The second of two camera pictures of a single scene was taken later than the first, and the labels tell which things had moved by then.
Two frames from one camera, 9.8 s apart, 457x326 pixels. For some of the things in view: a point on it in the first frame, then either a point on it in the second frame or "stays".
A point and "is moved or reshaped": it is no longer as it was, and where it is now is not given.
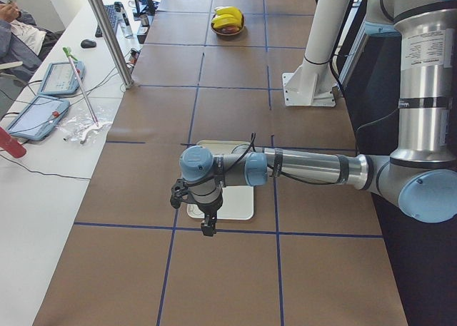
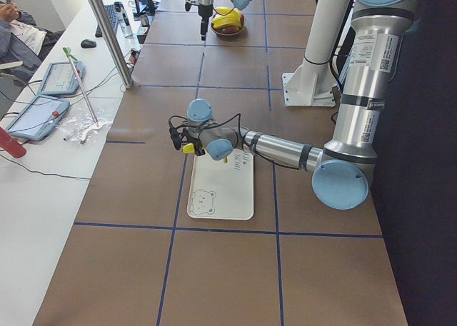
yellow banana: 230,11 stays
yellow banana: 223,20 is moved or reshaped
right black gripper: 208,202 to 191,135
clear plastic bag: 86,126 stays
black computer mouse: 88,43 stays
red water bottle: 11,145 stays
